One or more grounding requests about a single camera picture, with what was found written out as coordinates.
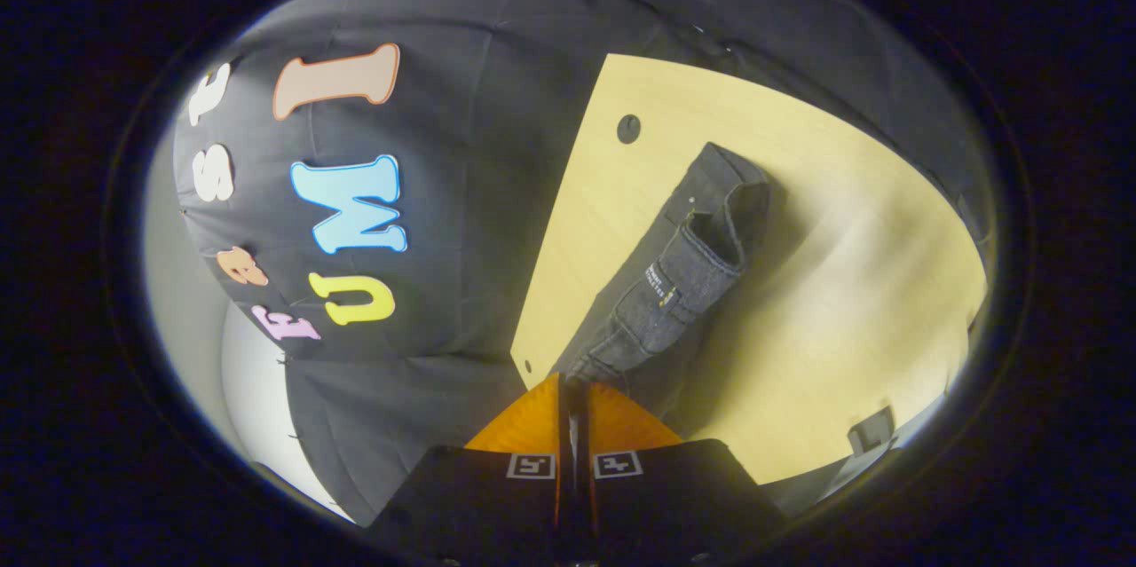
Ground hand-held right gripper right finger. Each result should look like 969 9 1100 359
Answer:
572 381 788 566

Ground black backdrop cloth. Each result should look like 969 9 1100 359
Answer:
173 0 995 528

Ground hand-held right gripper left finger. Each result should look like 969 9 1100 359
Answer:
366 372 569 566

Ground black jeans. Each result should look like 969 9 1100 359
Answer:
550 141 773 395

